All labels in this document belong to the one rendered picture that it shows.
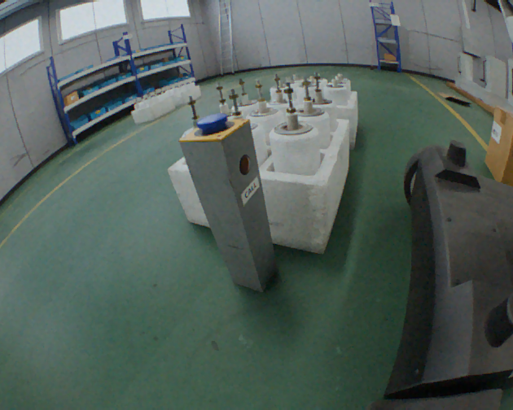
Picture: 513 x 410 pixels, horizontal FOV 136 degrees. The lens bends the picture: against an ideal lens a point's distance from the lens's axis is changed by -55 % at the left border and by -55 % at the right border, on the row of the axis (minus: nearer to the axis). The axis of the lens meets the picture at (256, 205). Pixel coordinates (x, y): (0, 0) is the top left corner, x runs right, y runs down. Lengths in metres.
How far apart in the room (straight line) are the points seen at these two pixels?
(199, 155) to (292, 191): 0.20
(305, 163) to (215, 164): 0.20
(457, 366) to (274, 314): 0.33
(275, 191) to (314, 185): 0.08
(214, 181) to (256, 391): 0.33
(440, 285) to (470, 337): 0.08
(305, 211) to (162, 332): 0.38
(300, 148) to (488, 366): 0.43
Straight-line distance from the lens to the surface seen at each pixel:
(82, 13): 6.29
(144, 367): 0.49
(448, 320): 0.26
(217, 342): 0.44
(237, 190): 0.29
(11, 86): 5.52
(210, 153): 0.27
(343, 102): 0.94
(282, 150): 0.41
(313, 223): 0.45
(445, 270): 0.30
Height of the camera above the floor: 0.39
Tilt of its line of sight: 37 degrees down
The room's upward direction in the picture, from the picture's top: 12 degrees counter-clockwise
